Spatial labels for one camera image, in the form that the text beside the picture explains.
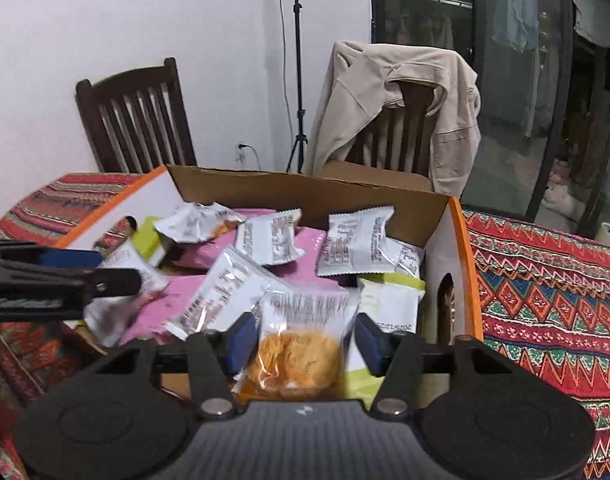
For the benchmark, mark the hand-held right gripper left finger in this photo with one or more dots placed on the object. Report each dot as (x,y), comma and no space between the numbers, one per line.
(242,342)

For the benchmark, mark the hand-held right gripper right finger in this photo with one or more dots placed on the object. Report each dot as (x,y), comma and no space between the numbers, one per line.
(370,342)

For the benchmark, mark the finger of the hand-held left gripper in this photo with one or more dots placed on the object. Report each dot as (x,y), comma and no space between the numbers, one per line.
(70,258)
(85,285)

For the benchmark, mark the green snack packet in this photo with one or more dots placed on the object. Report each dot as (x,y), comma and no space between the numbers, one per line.
(390,305)
(150,242)

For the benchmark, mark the orange cracker packet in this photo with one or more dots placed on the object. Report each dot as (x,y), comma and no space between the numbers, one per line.
(297,355)

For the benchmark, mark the pink snack packet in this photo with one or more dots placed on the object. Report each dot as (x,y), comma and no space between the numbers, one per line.
(310,242)
(157,310)

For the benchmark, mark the pile of silver snack packets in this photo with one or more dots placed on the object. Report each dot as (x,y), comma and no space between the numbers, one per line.
(355,240)

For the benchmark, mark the red cardboard box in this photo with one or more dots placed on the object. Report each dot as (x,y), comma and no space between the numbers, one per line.
(305,192)

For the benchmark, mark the dark wooden chair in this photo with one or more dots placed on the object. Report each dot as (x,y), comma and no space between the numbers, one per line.
(135,120)

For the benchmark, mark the red patterned tablecloth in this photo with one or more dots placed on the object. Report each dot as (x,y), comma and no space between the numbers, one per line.
(545,310)

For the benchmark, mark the jacket-draped wooden chair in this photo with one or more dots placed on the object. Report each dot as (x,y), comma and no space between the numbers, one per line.
(390,135)

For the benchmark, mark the beige jacket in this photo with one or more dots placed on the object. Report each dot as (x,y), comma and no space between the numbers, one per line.
(365,95)

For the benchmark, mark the studio light on stand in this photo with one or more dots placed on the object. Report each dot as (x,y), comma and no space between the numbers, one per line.
(297,60)

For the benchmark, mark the glass door wardrobe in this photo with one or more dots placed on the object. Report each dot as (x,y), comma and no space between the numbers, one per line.
(560,110)

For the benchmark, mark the light blue hanging garment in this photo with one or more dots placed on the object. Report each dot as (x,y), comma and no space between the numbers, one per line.
(515,5)

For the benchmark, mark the white hanging garment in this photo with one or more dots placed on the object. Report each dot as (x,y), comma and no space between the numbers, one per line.
(595,15)

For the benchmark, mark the wall outlet with plug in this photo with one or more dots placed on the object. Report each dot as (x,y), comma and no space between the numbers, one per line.
(242,152)

